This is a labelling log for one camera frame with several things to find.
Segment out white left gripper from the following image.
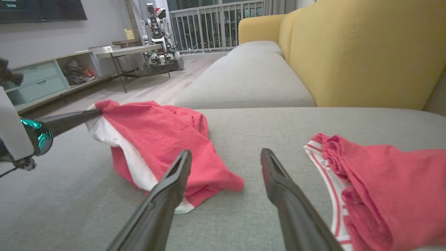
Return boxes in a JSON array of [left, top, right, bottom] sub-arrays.
[[0, 87, 102, 170]]

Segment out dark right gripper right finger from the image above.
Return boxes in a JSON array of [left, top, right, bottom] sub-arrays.
[[261, 148, 344, 251]]

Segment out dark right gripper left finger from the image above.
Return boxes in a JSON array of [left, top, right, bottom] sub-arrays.
[[106, 150, 193, 251]]

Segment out red shorts with white stripe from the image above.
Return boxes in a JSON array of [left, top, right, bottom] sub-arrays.
[[85, 100, 245, 215]]

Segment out red jersey with white sleeves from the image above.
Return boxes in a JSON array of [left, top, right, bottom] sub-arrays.
[[304, 133, 446, 251]]

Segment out clutter inside cabinet shelf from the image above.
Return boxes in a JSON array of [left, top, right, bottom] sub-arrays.
[[62, 61, 97, 85]]

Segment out low television cabinet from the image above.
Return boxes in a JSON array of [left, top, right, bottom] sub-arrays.
[[0, 49, 119, 114]]

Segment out light side table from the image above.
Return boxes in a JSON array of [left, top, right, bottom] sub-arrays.
[[96, 44, 171, 93]]

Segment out large grey sofa seat cushion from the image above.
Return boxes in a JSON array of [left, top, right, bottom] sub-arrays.
[[0, 106, 446, 251]]

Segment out humanoid robot with red hat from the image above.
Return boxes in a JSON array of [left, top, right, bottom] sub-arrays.
[[140, 3, 185, 74]]

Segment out medium grey sofa seat cushion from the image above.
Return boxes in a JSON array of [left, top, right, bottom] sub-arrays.
[[174, 52, 316, 109]]

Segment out white balcony railing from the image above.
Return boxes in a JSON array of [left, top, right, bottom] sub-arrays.
[[169, 0, 265, 53]]

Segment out small grey sofa seat cushion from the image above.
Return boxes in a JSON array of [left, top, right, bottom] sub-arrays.
[[226, 41, 285, 58]]

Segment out yellow sofa backrest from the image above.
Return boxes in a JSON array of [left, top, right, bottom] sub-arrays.
[[279, 0, 446, 111]]

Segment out yellow sofa armrest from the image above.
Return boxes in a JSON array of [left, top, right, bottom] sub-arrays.
[[238, 14, 297, 45]]

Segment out grey window curtain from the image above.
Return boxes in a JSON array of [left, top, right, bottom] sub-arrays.
[[265, 0, 299, 16]]

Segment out black wall television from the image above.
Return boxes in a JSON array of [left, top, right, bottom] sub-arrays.
[[0, 0, 87, 24]]

